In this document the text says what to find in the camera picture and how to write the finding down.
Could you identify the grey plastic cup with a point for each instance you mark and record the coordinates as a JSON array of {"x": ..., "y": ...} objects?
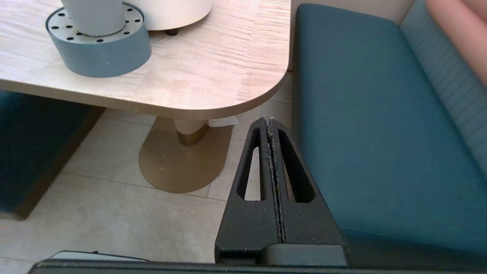
[{"x": 95, "y": 15}]

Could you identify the dark teal seat cushion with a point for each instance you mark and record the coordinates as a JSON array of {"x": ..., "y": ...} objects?
[
  {"x": 380, "y": 133},
  {"x": 34, "y": 152}
]

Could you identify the large blue steel drip tray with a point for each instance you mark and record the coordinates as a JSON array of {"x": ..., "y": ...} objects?
[{"x": 102, "y": 57}]

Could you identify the clear water dispenser white base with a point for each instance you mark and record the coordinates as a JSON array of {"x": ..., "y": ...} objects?
[{"x": 171, "y": 11}]

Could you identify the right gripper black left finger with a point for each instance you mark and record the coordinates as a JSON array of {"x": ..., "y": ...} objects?
[{"x": 247, "y": 228}]

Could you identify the grey robot base chassis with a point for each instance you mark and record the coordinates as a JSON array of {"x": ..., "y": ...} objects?
[{"x": 76, "y": 255}]

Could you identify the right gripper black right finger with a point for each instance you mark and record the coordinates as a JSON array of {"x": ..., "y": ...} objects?
[{"x": 308, "y": 224}]

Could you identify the pink bench bolster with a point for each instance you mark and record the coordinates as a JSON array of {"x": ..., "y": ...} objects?
[{"x": 468, "y": 26}]

